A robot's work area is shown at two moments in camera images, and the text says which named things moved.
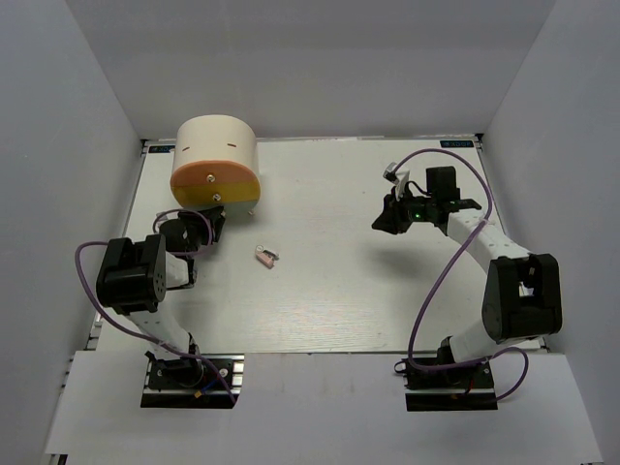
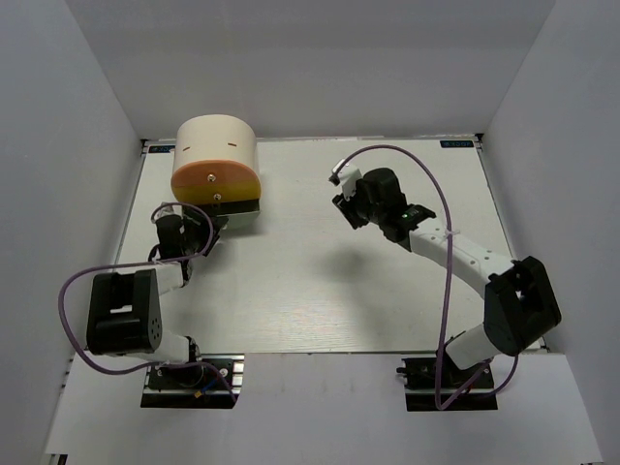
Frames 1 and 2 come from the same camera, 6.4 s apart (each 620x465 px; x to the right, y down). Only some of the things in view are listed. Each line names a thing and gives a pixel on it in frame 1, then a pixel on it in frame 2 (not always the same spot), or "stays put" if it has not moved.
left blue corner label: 161,148 stays put
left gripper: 212,214 stays put
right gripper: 392,220 -> 348,207
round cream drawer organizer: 215,164 stays put
